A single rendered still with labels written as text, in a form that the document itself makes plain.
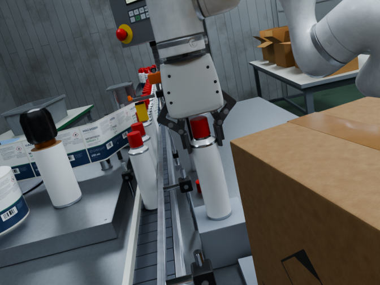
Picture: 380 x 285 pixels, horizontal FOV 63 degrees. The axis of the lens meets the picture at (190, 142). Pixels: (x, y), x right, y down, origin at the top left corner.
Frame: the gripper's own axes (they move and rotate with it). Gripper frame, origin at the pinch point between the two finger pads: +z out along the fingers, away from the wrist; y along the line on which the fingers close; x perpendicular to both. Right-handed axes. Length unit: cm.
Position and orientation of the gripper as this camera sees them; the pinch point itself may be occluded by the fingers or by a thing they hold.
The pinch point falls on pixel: (202, 139)
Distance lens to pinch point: 58.3
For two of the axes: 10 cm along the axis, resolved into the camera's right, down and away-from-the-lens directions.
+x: 1.0, 3.0, -9.5
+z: 2.2, 9.2, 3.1
